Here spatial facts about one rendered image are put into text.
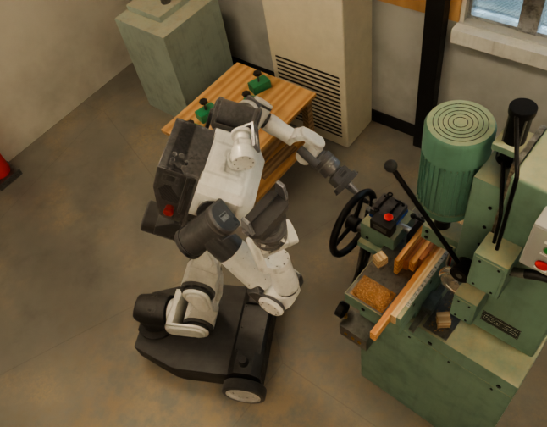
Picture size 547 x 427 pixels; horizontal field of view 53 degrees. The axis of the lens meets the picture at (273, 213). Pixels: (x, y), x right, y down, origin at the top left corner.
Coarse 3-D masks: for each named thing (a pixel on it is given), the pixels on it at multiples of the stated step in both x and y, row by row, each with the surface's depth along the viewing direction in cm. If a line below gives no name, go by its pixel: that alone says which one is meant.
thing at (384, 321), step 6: (426, 258) 179; (432, 258) 179; (426, 264) 178; (420, 270) 177; (414, 276) 176; (408, 282) 175; (414, 282) 175; (408, 288) 174; (402, 294) 173; (396, 300) 172; (390, 306) 171; (396, 306) 171; (390, 312) 170; (384, 318) 169; (378, 324) 168; (384, 324) 169; (372, 330) 167; (378, 330) 167; (372, 336) 168
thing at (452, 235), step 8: (424, 224) 172; (456, 224) 170; (424, 232) 174; (432, 232) 171; (440, 232) 169; (448, 232) 169; (456, 232) 169; (432, 240) 174; (448, 240) 168; (456, 240) 167; (456, 248) 169
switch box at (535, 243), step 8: (544, 208) 121; (544, 216) 120; (536, 224) 119; (544, 224) 119; (536, 232) 121; (544, 232) 119; (528, 240) 124; (536, 240) 122; (544, 240) 120; (528, 248) 126; (536, 248) 124; (528, 256) 128; (536, 256) 126; (544, 256) 124; (528, 264) 130
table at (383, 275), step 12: (420, 216) 194; (360, 240) 196; (372, 252) 194; (384, 252) 187; (396, 252) 187; (372, 264) 185; (360, 276) 183; (372, 276) 183; (384, 276) 182; (396, 276) 181; (408, 276) 181; (348, 288) 181; (396, 288) 179; (432, 288) 182; (348, 300) 182; (360, 300) 178; (420, 300) 176; (372, 312) 176; (384, 312) 174
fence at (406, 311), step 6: (444, 264) 179; (438, 270) 176; (432, 276) 174; (432, 282) 178; (426, 288) 175; (420, 294) 172; (414, 300) 169; (414, 306) 173; (402, 312) 168; (408, 312) 170; (396, 318) 167; (402, 318) 167; (396, 324) 170
